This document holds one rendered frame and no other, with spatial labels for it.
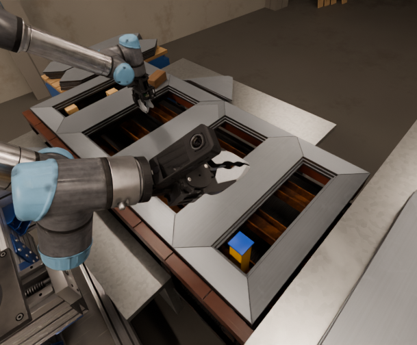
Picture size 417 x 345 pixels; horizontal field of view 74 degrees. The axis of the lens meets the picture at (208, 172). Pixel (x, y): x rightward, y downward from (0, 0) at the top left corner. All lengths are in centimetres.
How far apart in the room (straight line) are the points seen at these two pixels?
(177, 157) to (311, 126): 121
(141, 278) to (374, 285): 76
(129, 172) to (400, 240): 64
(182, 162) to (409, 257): 58
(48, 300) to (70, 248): 42
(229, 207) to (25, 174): 76
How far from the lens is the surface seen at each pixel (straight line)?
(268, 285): 90
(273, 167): 116
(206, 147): 37
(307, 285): 70
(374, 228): 83
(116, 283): 115
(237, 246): 90
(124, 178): 39
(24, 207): 39
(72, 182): 38
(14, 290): 85
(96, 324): 165
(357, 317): 69
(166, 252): 98
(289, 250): 96
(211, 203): 103
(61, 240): 44
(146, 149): 128
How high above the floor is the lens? 169
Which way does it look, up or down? 48 degrees down
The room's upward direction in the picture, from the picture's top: 5 degrees counter-clockwise
